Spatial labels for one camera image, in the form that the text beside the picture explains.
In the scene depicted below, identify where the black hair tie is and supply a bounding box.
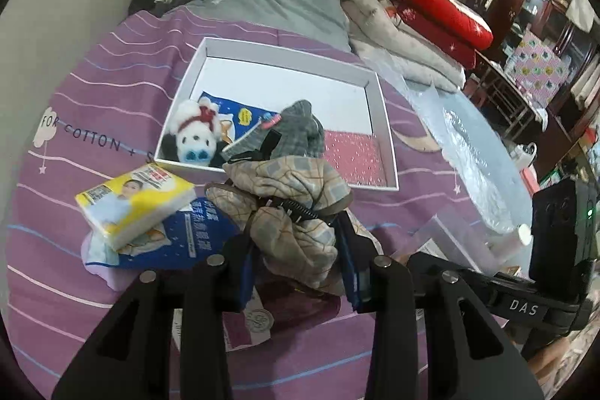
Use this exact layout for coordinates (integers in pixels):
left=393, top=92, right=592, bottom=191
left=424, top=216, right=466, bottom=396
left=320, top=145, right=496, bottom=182
left=267, top=196, right=338, bottom=223

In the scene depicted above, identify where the red star-print pillow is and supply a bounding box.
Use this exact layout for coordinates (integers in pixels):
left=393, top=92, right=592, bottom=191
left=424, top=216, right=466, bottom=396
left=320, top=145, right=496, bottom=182
left=397, top=4, right=477, bottom=70

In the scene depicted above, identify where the pink glitter sponge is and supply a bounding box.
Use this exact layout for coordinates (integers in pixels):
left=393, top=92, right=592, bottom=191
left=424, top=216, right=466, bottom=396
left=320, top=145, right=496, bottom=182
left=323, top=129, right=390, bottom=185

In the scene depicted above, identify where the lavender soft pad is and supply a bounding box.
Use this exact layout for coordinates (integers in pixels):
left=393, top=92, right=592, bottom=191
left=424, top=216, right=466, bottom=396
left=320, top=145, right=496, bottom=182
left=81, top=236, right=125, bottom=291

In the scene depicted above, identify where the maroon roll packet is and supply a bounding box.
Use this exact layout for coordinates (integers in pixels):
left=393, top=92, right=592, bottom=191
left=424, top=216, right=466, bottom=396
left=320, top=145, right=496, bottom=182
left=171, top=271, right=345, bottom=354

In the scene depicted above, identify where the clear plastic bag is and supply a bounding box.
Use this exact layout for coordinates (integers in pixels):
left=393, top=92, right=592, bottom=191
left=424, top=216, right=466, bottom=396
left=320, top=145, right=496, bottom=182
left=370, top=53, right=530, bottom=237

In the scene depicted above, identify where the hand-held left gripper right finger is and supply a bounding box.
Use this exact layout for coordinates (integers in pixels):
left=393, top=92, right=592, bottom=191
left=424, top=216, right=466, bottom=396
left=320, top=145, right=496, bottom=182
left=337, top=213, right=540, bottom=400

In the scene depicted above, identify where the blue dog-print eye mask packet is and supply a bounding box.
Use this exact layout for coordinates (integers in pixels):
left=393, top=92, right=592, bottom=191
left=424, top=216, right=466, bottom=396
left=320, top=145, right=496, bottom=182
left=197, top=90, right=268, bottom=145
left=83, top=196, right=254, bottom=272

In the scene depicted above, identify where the gray blanket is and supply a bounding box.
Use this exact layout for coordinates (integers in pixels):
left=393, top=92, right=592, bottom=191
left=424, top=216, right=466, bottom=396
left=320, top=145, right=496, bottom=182
left=178, top=0, right=352, bottom=51

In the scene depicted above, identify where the purple striped bedsheet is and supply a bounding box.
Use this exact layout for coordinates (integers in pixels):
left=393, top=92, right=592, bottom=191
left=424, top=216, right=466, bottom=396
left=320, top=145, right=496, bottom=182
left=9, top=9, right=516, bottom=400

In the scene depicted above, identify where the white folded quilt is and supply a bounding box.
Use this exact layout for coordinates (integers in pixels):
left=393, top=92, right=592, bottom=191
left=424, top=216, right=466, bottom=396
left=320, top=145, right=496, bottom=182
left=337, top=0, right=467, bottom=94

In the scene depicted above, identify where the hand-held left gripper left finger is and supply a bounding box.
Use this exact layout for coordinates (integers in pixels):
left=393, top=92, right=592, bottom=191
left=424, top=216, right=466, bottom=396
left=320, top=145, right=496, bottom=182
left=51, top=236, right=261, bottom=400

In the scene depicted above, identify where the yellow tissue pack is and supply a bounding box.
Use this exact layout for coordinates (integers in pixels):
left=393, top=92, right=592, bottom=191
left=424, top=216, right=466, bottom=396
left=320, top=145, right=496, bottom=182
left=75, top=162, right=198, bottom=252

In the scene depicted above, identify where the white cardboard box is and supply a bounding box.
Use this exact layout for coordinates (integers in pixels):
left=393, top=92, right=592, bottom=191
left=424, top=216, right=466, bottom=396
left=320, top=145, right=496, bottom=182
left=154, top=37, right=400, bottom=192

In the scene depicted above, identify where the white plush dog toy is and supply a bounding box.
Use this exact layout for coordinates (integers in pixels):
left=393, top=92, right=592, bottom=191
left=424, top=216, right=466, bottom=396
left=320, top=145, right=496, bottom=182
left=162, top=97, right=223, bottom=166

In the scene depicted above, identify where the beige plaid cloth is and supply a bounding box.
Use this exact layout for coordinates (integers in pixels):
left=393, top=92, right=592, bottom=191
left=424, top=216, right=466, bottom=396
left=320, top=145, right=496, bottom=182
left=205, top=156, right=354, bottom=295

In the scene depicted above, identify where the grey plaid cloth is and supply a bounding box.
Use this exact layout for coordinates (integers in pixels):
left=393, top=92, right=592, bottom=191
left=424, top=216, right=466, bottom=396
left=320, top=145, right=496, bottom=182
left=221, top=99, right=326, bottom=162

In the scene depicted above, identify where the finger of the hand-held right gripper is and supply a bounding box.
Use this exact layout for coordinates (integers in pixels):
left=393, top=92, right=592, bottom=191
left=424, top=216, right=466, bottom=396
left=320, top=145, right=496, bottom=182
left=408, top=252, right=495, bottom=303

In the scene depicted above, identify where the person's right forearm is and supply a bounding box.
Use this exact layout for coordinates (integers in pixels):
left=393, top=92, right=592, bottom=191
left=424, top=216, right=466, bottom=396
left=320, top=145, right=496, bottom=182
left=527, top=325, right=596, bottom=387

